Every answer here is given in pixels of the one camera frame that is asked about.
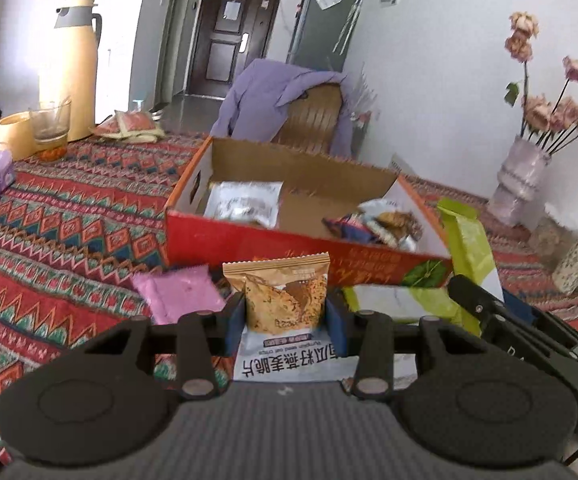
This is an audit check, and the dried pink rose bouquet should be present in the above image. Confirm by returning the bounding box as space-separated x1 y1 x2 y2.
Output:
504 10 578 153

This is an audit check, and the clear glass cup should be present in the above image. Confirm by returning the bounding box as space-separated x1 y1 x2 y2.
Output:
28 99 72 162

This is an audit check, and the brown white snack packet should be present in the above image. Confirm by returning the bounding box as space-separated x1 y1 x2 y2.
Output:
202 180 285 229
222 253 351 385

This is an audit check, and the dark brown door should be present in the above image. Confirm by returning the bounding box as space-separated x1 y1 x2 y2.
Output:
186 0 286 101

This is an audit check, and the white umbrella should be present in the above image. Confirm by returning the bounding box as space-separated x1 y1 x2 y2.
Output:
334 0 362 53

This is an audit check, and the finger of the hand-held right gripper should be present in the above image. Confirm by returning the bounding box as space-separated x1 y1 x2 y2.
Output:
448 275 537 333

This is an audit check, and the red cardboard box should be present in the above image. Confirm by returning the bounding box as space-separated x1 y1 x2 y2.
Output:
164 135 454 291

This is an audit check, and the chair with purple cloth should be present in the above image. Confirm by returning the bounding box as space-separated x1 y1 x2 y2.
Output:
210 58 355 157

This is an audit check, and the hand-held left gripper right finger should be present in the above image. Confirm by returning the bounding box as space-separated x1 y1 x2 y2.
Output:
325 291 514 404

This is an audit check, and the pink blue snack packet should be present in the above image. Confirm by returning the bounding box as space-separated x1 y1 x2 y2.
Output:
321 214 385 246

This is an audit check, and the cookie print snack packet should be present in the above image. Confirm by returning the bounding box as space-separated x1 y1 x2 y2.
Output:
356 199 425 252

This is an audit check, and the yellow cup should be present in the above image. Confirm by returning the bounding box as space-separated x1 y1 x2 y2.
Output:
0 112 37 162

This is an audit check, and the grey refrigerator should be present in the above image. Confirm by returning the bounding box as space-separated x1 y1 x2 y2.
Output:
286 0 365 75

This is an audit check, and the wooden chair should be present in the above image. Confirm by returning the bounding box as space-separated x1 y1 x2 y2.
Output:
275 82 345 153

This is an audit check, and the yellow thermos jug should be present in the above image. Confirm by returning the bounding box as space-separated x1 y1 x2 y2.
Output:
38 0 104 143

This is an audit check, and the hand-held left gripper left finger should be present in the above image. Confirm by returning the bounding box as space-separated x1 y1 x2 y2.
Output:
64 291 247 402

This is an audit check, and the pink textured vase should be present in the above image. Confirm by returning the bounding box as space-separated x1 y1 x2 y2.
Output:
488 135 552 228

